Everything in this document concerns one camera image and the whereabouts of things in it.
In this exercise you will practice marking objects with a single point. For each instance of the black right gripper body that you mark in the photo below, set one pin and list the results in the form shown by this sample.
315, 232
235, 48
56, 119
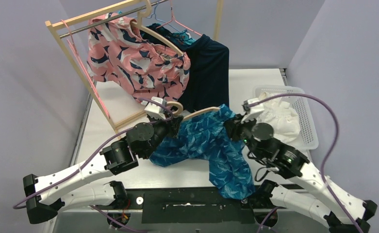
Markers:
240, 131

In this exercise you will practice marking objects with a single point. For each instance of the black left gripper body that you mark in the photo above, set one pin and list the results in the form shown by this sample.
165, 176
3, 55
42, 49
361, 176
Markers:
172, 123

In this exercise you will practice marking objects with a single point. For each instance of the blue shark print shorts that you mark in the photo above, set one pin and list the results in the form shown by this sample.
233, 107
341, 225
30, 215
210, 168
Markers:
205, 137

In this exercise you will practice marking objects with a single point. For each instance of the white shorts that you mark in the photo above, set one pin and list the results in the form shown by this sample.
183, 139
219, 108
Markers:
283, 118

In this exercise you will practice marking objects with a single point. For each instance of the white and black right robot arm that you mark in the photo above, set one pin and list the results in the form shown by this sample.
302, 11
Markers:
328, 204

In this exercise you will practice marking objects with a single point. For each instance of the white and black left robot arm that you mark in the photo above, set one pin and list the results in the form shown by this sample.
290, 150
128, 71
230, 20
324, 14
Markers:
77, 186

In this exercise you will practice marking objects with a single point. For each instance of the navy blue shorts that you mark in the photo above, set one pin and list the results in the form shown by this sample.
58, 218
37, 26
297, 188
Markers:
208, 84

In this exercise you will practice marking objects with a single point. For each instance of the pink floral shorts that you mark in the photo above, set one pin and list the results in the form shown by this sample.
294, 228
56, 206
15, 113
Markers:
117, 52

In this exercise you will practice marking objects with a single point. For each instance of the white plastic basket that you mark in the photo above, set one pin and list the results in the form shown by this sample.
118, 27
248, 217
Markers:
307, 139

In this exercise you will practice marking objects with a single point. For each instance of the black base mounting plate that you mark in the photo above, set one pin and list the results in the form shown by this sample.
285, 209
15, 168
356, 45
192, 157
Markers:
193, 205

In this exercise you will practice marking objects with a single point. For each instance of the wooden clothes rack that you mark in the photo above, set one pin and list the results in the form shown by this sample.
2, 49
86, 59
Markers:
59, 31

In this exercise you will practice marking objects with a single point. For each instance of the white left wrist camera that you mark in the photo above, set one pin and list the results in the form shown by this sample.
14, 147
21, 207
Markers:
155, 108

